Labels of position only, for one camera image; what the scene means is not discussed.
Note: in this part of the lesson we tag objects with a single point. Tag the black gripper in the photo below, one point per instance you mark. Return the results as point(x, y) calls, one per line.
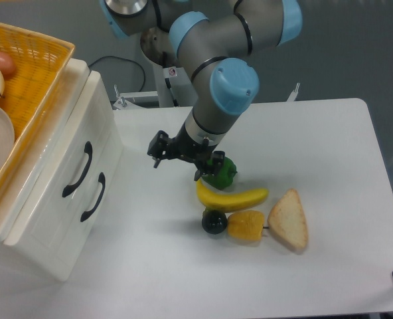
point(183, 147)

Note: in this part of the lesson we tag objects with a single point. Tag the black top drawer handle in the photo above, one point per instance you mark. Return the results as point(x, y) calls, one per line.
point(81, 171)

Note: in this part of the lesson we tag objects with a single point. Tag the black drawer handle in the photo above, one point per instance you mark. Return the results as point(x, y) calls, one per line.
point(96, 199)
point(81, 171)

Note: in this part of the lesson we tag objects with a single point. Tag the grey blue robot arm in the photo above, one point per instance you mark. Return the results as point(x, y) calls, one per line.
point(212, 55)

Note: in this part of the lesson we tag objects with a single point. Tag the white drawer cabinet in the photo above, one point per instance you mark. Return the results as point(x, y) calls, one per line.
point(33, 160)

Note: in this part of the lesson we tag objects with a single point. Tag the green bell pepper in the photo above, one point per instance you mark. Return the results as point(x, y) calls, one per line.
point(225, 176)

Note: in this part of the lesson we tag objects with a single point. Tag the yellow banana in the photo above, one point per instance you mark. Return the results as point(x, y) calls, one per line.
point(231, 202)

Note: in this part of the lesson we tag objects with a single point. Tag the dark purple mangosteen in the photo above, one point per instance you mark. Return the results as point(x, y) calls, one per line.
point(214, 222)

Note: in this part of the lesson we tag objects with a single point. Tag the yellow bell pepper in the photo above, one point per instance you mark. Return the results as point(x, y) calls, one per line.
point(246, 225)

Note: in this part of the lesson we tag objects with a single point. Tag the triangular bread slice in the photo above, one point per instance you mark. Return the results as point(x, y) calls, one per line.
point(287, 221)

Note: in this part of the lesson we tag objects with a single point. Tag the yellow woven basket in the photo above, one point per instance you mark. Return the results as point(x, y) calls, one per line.
point(40, 60)

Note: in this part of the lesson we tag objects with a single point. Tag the black bottom drawer handle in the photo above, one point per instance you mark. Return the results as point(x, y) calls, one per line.
point(96, 199)

